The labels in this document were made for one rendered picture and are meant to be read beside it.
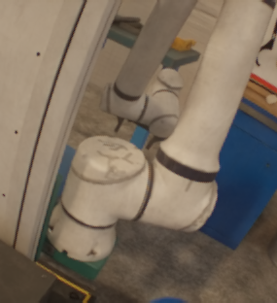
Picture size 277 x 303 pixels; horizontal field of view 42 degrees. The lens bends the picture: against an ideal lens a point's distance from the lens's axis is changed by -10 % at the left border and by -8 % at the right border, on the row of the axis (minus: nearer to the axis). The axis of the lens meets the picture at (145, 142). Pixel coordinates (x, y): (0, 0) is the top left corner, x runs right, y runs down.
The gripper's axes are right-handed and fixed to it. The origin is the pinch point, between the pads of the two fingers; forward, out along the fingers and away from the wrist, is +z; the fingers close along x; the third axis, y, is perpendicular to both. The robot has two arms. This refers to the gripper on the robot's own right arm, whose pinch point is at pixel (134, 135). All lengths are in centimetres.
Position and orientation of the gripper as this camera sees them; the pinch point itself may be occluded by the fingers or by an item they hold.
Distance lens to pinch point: 145.5
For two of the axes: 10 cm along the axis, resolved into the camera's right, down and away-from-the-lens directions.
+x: 8.7, 4.9, 0.9
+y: -3.2, 6.9, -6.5
